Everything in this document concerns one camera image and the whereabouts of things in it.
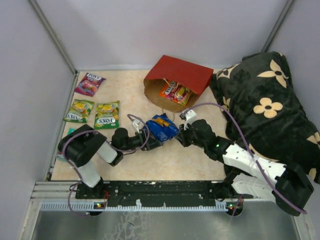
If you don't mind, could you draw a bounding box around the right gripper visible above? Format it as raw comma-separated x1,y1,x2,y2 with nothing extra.
176,120,207,150

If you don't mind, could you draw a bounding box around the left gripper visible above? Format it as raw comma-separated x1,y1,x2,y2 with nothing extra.
121,129,164,152

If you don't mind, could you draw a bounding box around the blue snack packet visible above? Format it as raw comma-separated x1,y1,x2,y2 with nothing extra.
146,113,179,143

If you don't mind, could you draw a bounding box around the twisted paper bag handle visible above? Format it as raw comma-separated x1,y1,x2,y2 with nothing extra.
161,108,176,122

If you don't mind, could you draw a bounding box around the green Fox's spring tea packet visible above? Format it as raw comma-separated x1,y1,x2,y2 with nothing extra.
94,100,120,130

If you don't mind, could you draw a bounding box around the orange Fox's fruits packet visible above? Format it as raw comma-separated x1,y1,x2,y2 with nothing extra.
158,81,182,101

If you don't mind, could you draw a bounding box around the red paper bag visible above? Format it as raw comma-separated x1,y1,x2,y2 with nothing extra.
143,55,214,113

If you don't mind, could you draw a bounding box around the purple snack packet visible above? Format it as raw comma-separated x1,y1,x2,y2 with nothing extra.
74,72,105,97

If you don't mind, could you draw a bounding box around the teal Fox's candy packet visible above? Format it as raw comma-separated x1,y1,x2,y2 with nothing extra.
55,127,76,163

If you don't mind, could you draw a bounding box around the yellow snack bar packet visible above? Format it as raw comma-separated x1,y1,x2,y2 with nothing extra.
175,86,193,106

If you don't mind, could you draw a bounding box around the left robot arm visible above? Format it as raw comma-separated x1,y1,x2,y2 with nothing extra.
57,124,163,199

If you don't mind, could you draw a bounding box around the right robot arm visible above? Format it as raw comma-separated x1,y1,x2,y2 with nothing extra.
176,119,314,217

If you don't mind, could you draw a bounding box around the black floral blanket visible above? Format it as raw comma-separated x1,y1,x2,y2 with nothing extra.
210,51,320,183

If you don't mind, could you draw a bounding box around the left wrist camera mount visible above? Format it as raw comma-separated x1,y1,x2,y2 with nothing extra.
130,117,145,134

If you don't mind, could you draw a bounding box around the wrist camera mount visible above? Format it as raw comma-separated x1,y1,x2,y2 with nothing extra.
179,108,197,130
130,117,145,134

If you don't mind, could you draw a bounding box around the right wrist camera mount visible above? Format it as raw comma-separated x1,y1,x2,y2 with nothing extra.
179,108,197,130

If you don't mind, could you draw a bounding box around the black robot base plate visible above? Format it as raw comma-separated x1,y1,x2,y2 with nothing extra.
75,180,240,207

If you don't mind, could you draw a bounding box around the aluminium frame rail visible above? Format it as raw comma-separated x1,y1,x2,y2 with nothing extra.
29,180,303,213

